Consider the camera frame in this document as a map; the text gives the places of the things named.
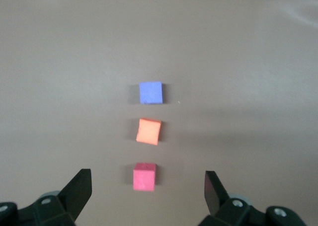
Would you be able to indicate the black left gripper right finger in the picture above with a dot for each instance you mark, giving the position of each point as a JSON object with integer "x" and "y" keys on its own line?
{"x": 218, "y": 206}

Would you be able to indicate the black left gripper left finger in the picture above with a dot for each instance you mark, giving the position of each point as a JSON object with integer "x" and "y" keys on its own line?
{"x": 72, "y": 201}

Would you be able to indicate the orange foam block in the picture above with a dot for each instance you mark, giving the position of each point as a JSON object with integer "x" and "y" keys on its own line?
{"x": 148, "y": 131}

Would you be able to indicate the red foam block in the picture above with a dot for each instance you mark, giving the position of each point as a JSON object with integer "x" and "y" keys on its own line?
{"x": 144, "y": 178}

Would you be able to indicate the brown table cover sheet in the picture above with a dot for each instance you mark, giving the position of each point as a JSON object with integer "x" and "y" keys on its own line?
{"x": 74, "y": 87}

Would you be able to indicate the purple foam block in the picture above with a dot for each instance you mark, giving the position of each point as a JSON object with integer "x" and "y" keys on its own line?
{"x": 151, "y": 92}

